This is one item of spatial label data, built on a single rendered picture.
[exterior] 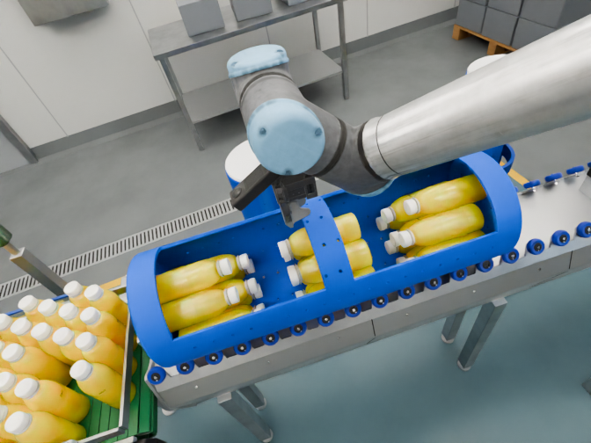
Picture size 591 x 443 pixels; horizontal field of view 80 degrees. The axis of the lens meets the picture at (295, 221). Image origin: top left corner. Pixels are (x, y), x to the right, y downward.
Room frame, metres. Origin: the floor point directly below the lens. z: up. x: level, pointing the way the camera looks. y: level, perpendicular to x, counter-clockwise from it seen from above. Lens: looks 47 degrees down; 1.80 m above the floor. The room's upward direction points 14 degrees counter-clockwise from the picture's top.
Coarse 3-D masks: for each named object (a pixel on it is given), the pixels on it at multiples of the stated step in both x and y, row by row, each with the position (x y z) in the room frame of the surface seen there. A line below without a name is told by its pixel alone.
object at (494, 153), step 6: (504, 144) 1.28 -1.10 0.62; (486, 150) 1.14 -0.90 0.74; (492, 150) 1.13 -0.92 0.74; (498, 150) 1.12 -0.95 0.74; (504, 150) 1.27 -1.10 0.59; (510, 150) 1.22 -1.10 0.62; (492, 156) 1.12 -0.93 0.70; (498, 156) 1.12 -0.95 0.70; (504, 156) 1.25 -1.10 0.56; (510, 156) 1.19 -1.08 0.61; (498, 162) 1.12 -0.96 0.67; (510, 162) 1.15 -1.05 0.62; (504, 168) 1.12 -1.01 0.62; (510, 168) 1.15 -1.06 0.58
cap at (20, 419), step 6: (12, 414) 0.32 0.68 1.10; (18, 414) 0.32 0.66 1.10; (24, 414) 0.32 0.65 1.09; (12, 420) 0.31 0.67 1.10; (18, 420) 0.31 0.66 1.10; (24, 420) 0.30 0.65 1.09; (6, 426) 0.30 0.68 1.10; (12, 426) 0.30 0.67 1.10; (18, 426) 0.29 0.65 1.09; (24, 426) 0.30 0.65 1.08; (12, 432) 0.29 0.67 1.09
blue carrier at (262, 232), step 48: (336, 192) 0.62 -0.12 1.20; (384, 192) 0.69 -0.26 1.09; (192, 240) 0.62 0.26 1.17; (240, 240) 0.65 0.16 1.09; (336, 240) 0.47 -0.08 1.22; (384, 240) 0.62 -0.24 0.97; (480, 240) 0.43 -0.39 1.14; (144, 288) 0.46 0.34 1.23; (288, 288) 0.55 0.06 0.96; (336, 288) 0.40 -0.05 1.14; (384, 288) 0.40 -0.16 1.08; (144, 336) 0.38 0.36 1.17; (192, 336) 0.37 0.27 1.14; (240, 336) 0.37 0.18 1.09
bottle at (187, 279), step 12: (192, 264) 0.53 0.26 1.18; (204, 264) 0.52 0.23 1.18; (216, 264) 0.53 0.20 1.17; (156, 276) 0.53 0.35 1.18; (168, 276) 0.51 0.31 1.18; (180, 276) 0.50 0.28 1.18; (192, 276) 0.50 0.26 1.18; (204, 276) 0.50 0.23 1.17; (216, 276) 0.50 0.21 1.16; (168, 288) 0.49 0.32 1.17; (180, 288) 0.48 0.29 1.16; (192, 288) 0.48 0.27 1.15; (204, 288) 0.49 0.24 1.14; (168, 300) 0.48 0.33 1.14
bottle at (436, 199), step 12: (456, 180) 0.59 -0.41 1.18; (468, 180) 0.58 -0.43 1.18; (420, 192) 0.58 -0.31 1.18; (432, 192) 0.56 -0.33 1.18; (444, 192) 0.56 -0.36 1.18; (456, 192) 0.55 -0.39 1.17; (468, 192) 0.55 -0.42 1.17; (480, 192) 0.55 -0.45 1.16; (420, 204) 0.55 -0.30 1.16; (432, 204) 0.54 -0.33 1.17; (444, 204) 0.54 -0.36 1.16; (456, 204) 0.54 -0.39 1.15
